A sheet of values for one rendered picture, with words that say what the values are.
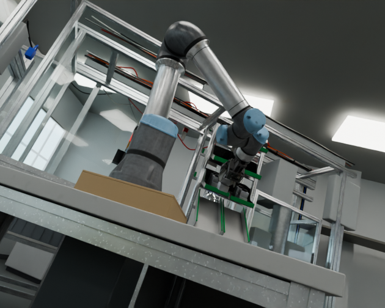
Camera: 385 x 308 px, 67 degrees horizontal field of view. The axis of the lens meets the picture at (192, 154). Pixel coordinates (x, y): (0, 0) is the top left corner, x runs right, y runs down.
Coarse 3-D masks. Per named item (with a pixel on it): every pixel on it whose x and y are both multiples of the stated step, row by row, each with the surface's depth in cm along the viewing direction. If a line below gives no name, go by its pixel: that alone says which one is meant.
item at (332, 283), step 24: (0, 168) 51; (24, 192) 52; (48, 192) 48; (72, 192) 47; (96, 216) 48; (120, 216) 45; (144, 216) 44; (168, 240) 45; (192, 240) 42; (216, 240) 42; (240, 264) 41; (264, 264) 40; (288, 264) 39; (312, 264) 39; (336, 288) 37
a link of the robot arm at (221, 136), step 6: (222, 126) 106; (228, 126) 107; (216, 132) 110; (222, 132) 105; (228, 132) 105; (216, 138) 109; (222, 138) 105; (228, 138) 106; (234, 138) 103; (222, 144) 109; (228, 144) 108; (234, 144) 108; (240, 144) 108; (246, 144) 109
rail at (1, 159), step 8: (0, 160) 104; (8, 160) 104; (16, 160) 105; (16, 168) 105; (24, 168) 105; (32, 168) 106; (40, 176) 107; (48, 176) 108; (56, 176) 109; (64, 184) 109; (72, 184) 110
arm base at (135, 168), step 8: (128, 152) 78; (136, 152) 77; (144, 152) 77; (128, 160) 76; (136, 160) 75; (144, 160) 76; (152, 160) 77; (160, 160) 78; (120, 168) 77; (128, 168) 74; (136, 168) 74; (144, 168) 75; (152, 168) 76; (160, 168) 79; (112, 176) 74; (120, 176) 73; (128, 176) 72; (136, 176) 72; (144, 176) 73; (152, 176) 76; (160, 176) 78; (136, 184) 72; (144, 184) 72; (152, 184) 74; (160, 184) 77
